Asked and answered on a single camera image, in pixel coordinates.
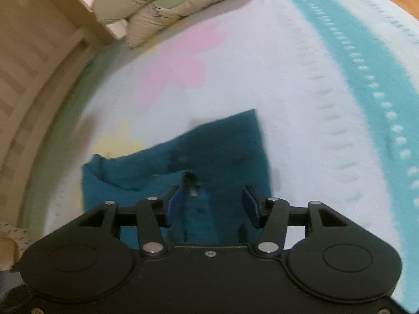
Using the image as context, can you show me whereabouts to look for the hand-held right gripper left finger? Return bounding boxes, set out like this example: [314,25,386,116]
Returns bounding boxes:
[77,185,181,256]

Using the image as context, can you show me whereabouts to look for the speckled beige cloth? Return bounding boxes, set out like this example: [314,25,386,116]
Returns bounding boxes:
[0,221,31,273]

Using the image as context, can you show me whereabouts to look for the beige leaf-pattern pillow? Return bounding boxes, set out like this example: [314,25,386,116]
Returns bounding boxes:
[95,0,266,49]

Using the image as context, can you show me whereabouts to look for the wooden bed frame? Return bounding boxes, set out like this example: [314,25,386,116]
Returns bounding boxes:
[0,0,126,236]

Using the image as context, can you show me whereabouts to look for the teal pants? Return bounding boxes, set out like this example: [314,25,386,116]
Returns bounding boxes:
[81,109,273,251]

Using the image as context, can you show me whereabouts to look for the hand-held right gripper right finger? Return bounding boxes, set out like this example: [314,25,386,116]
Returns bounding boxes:
[241,185,349,255]

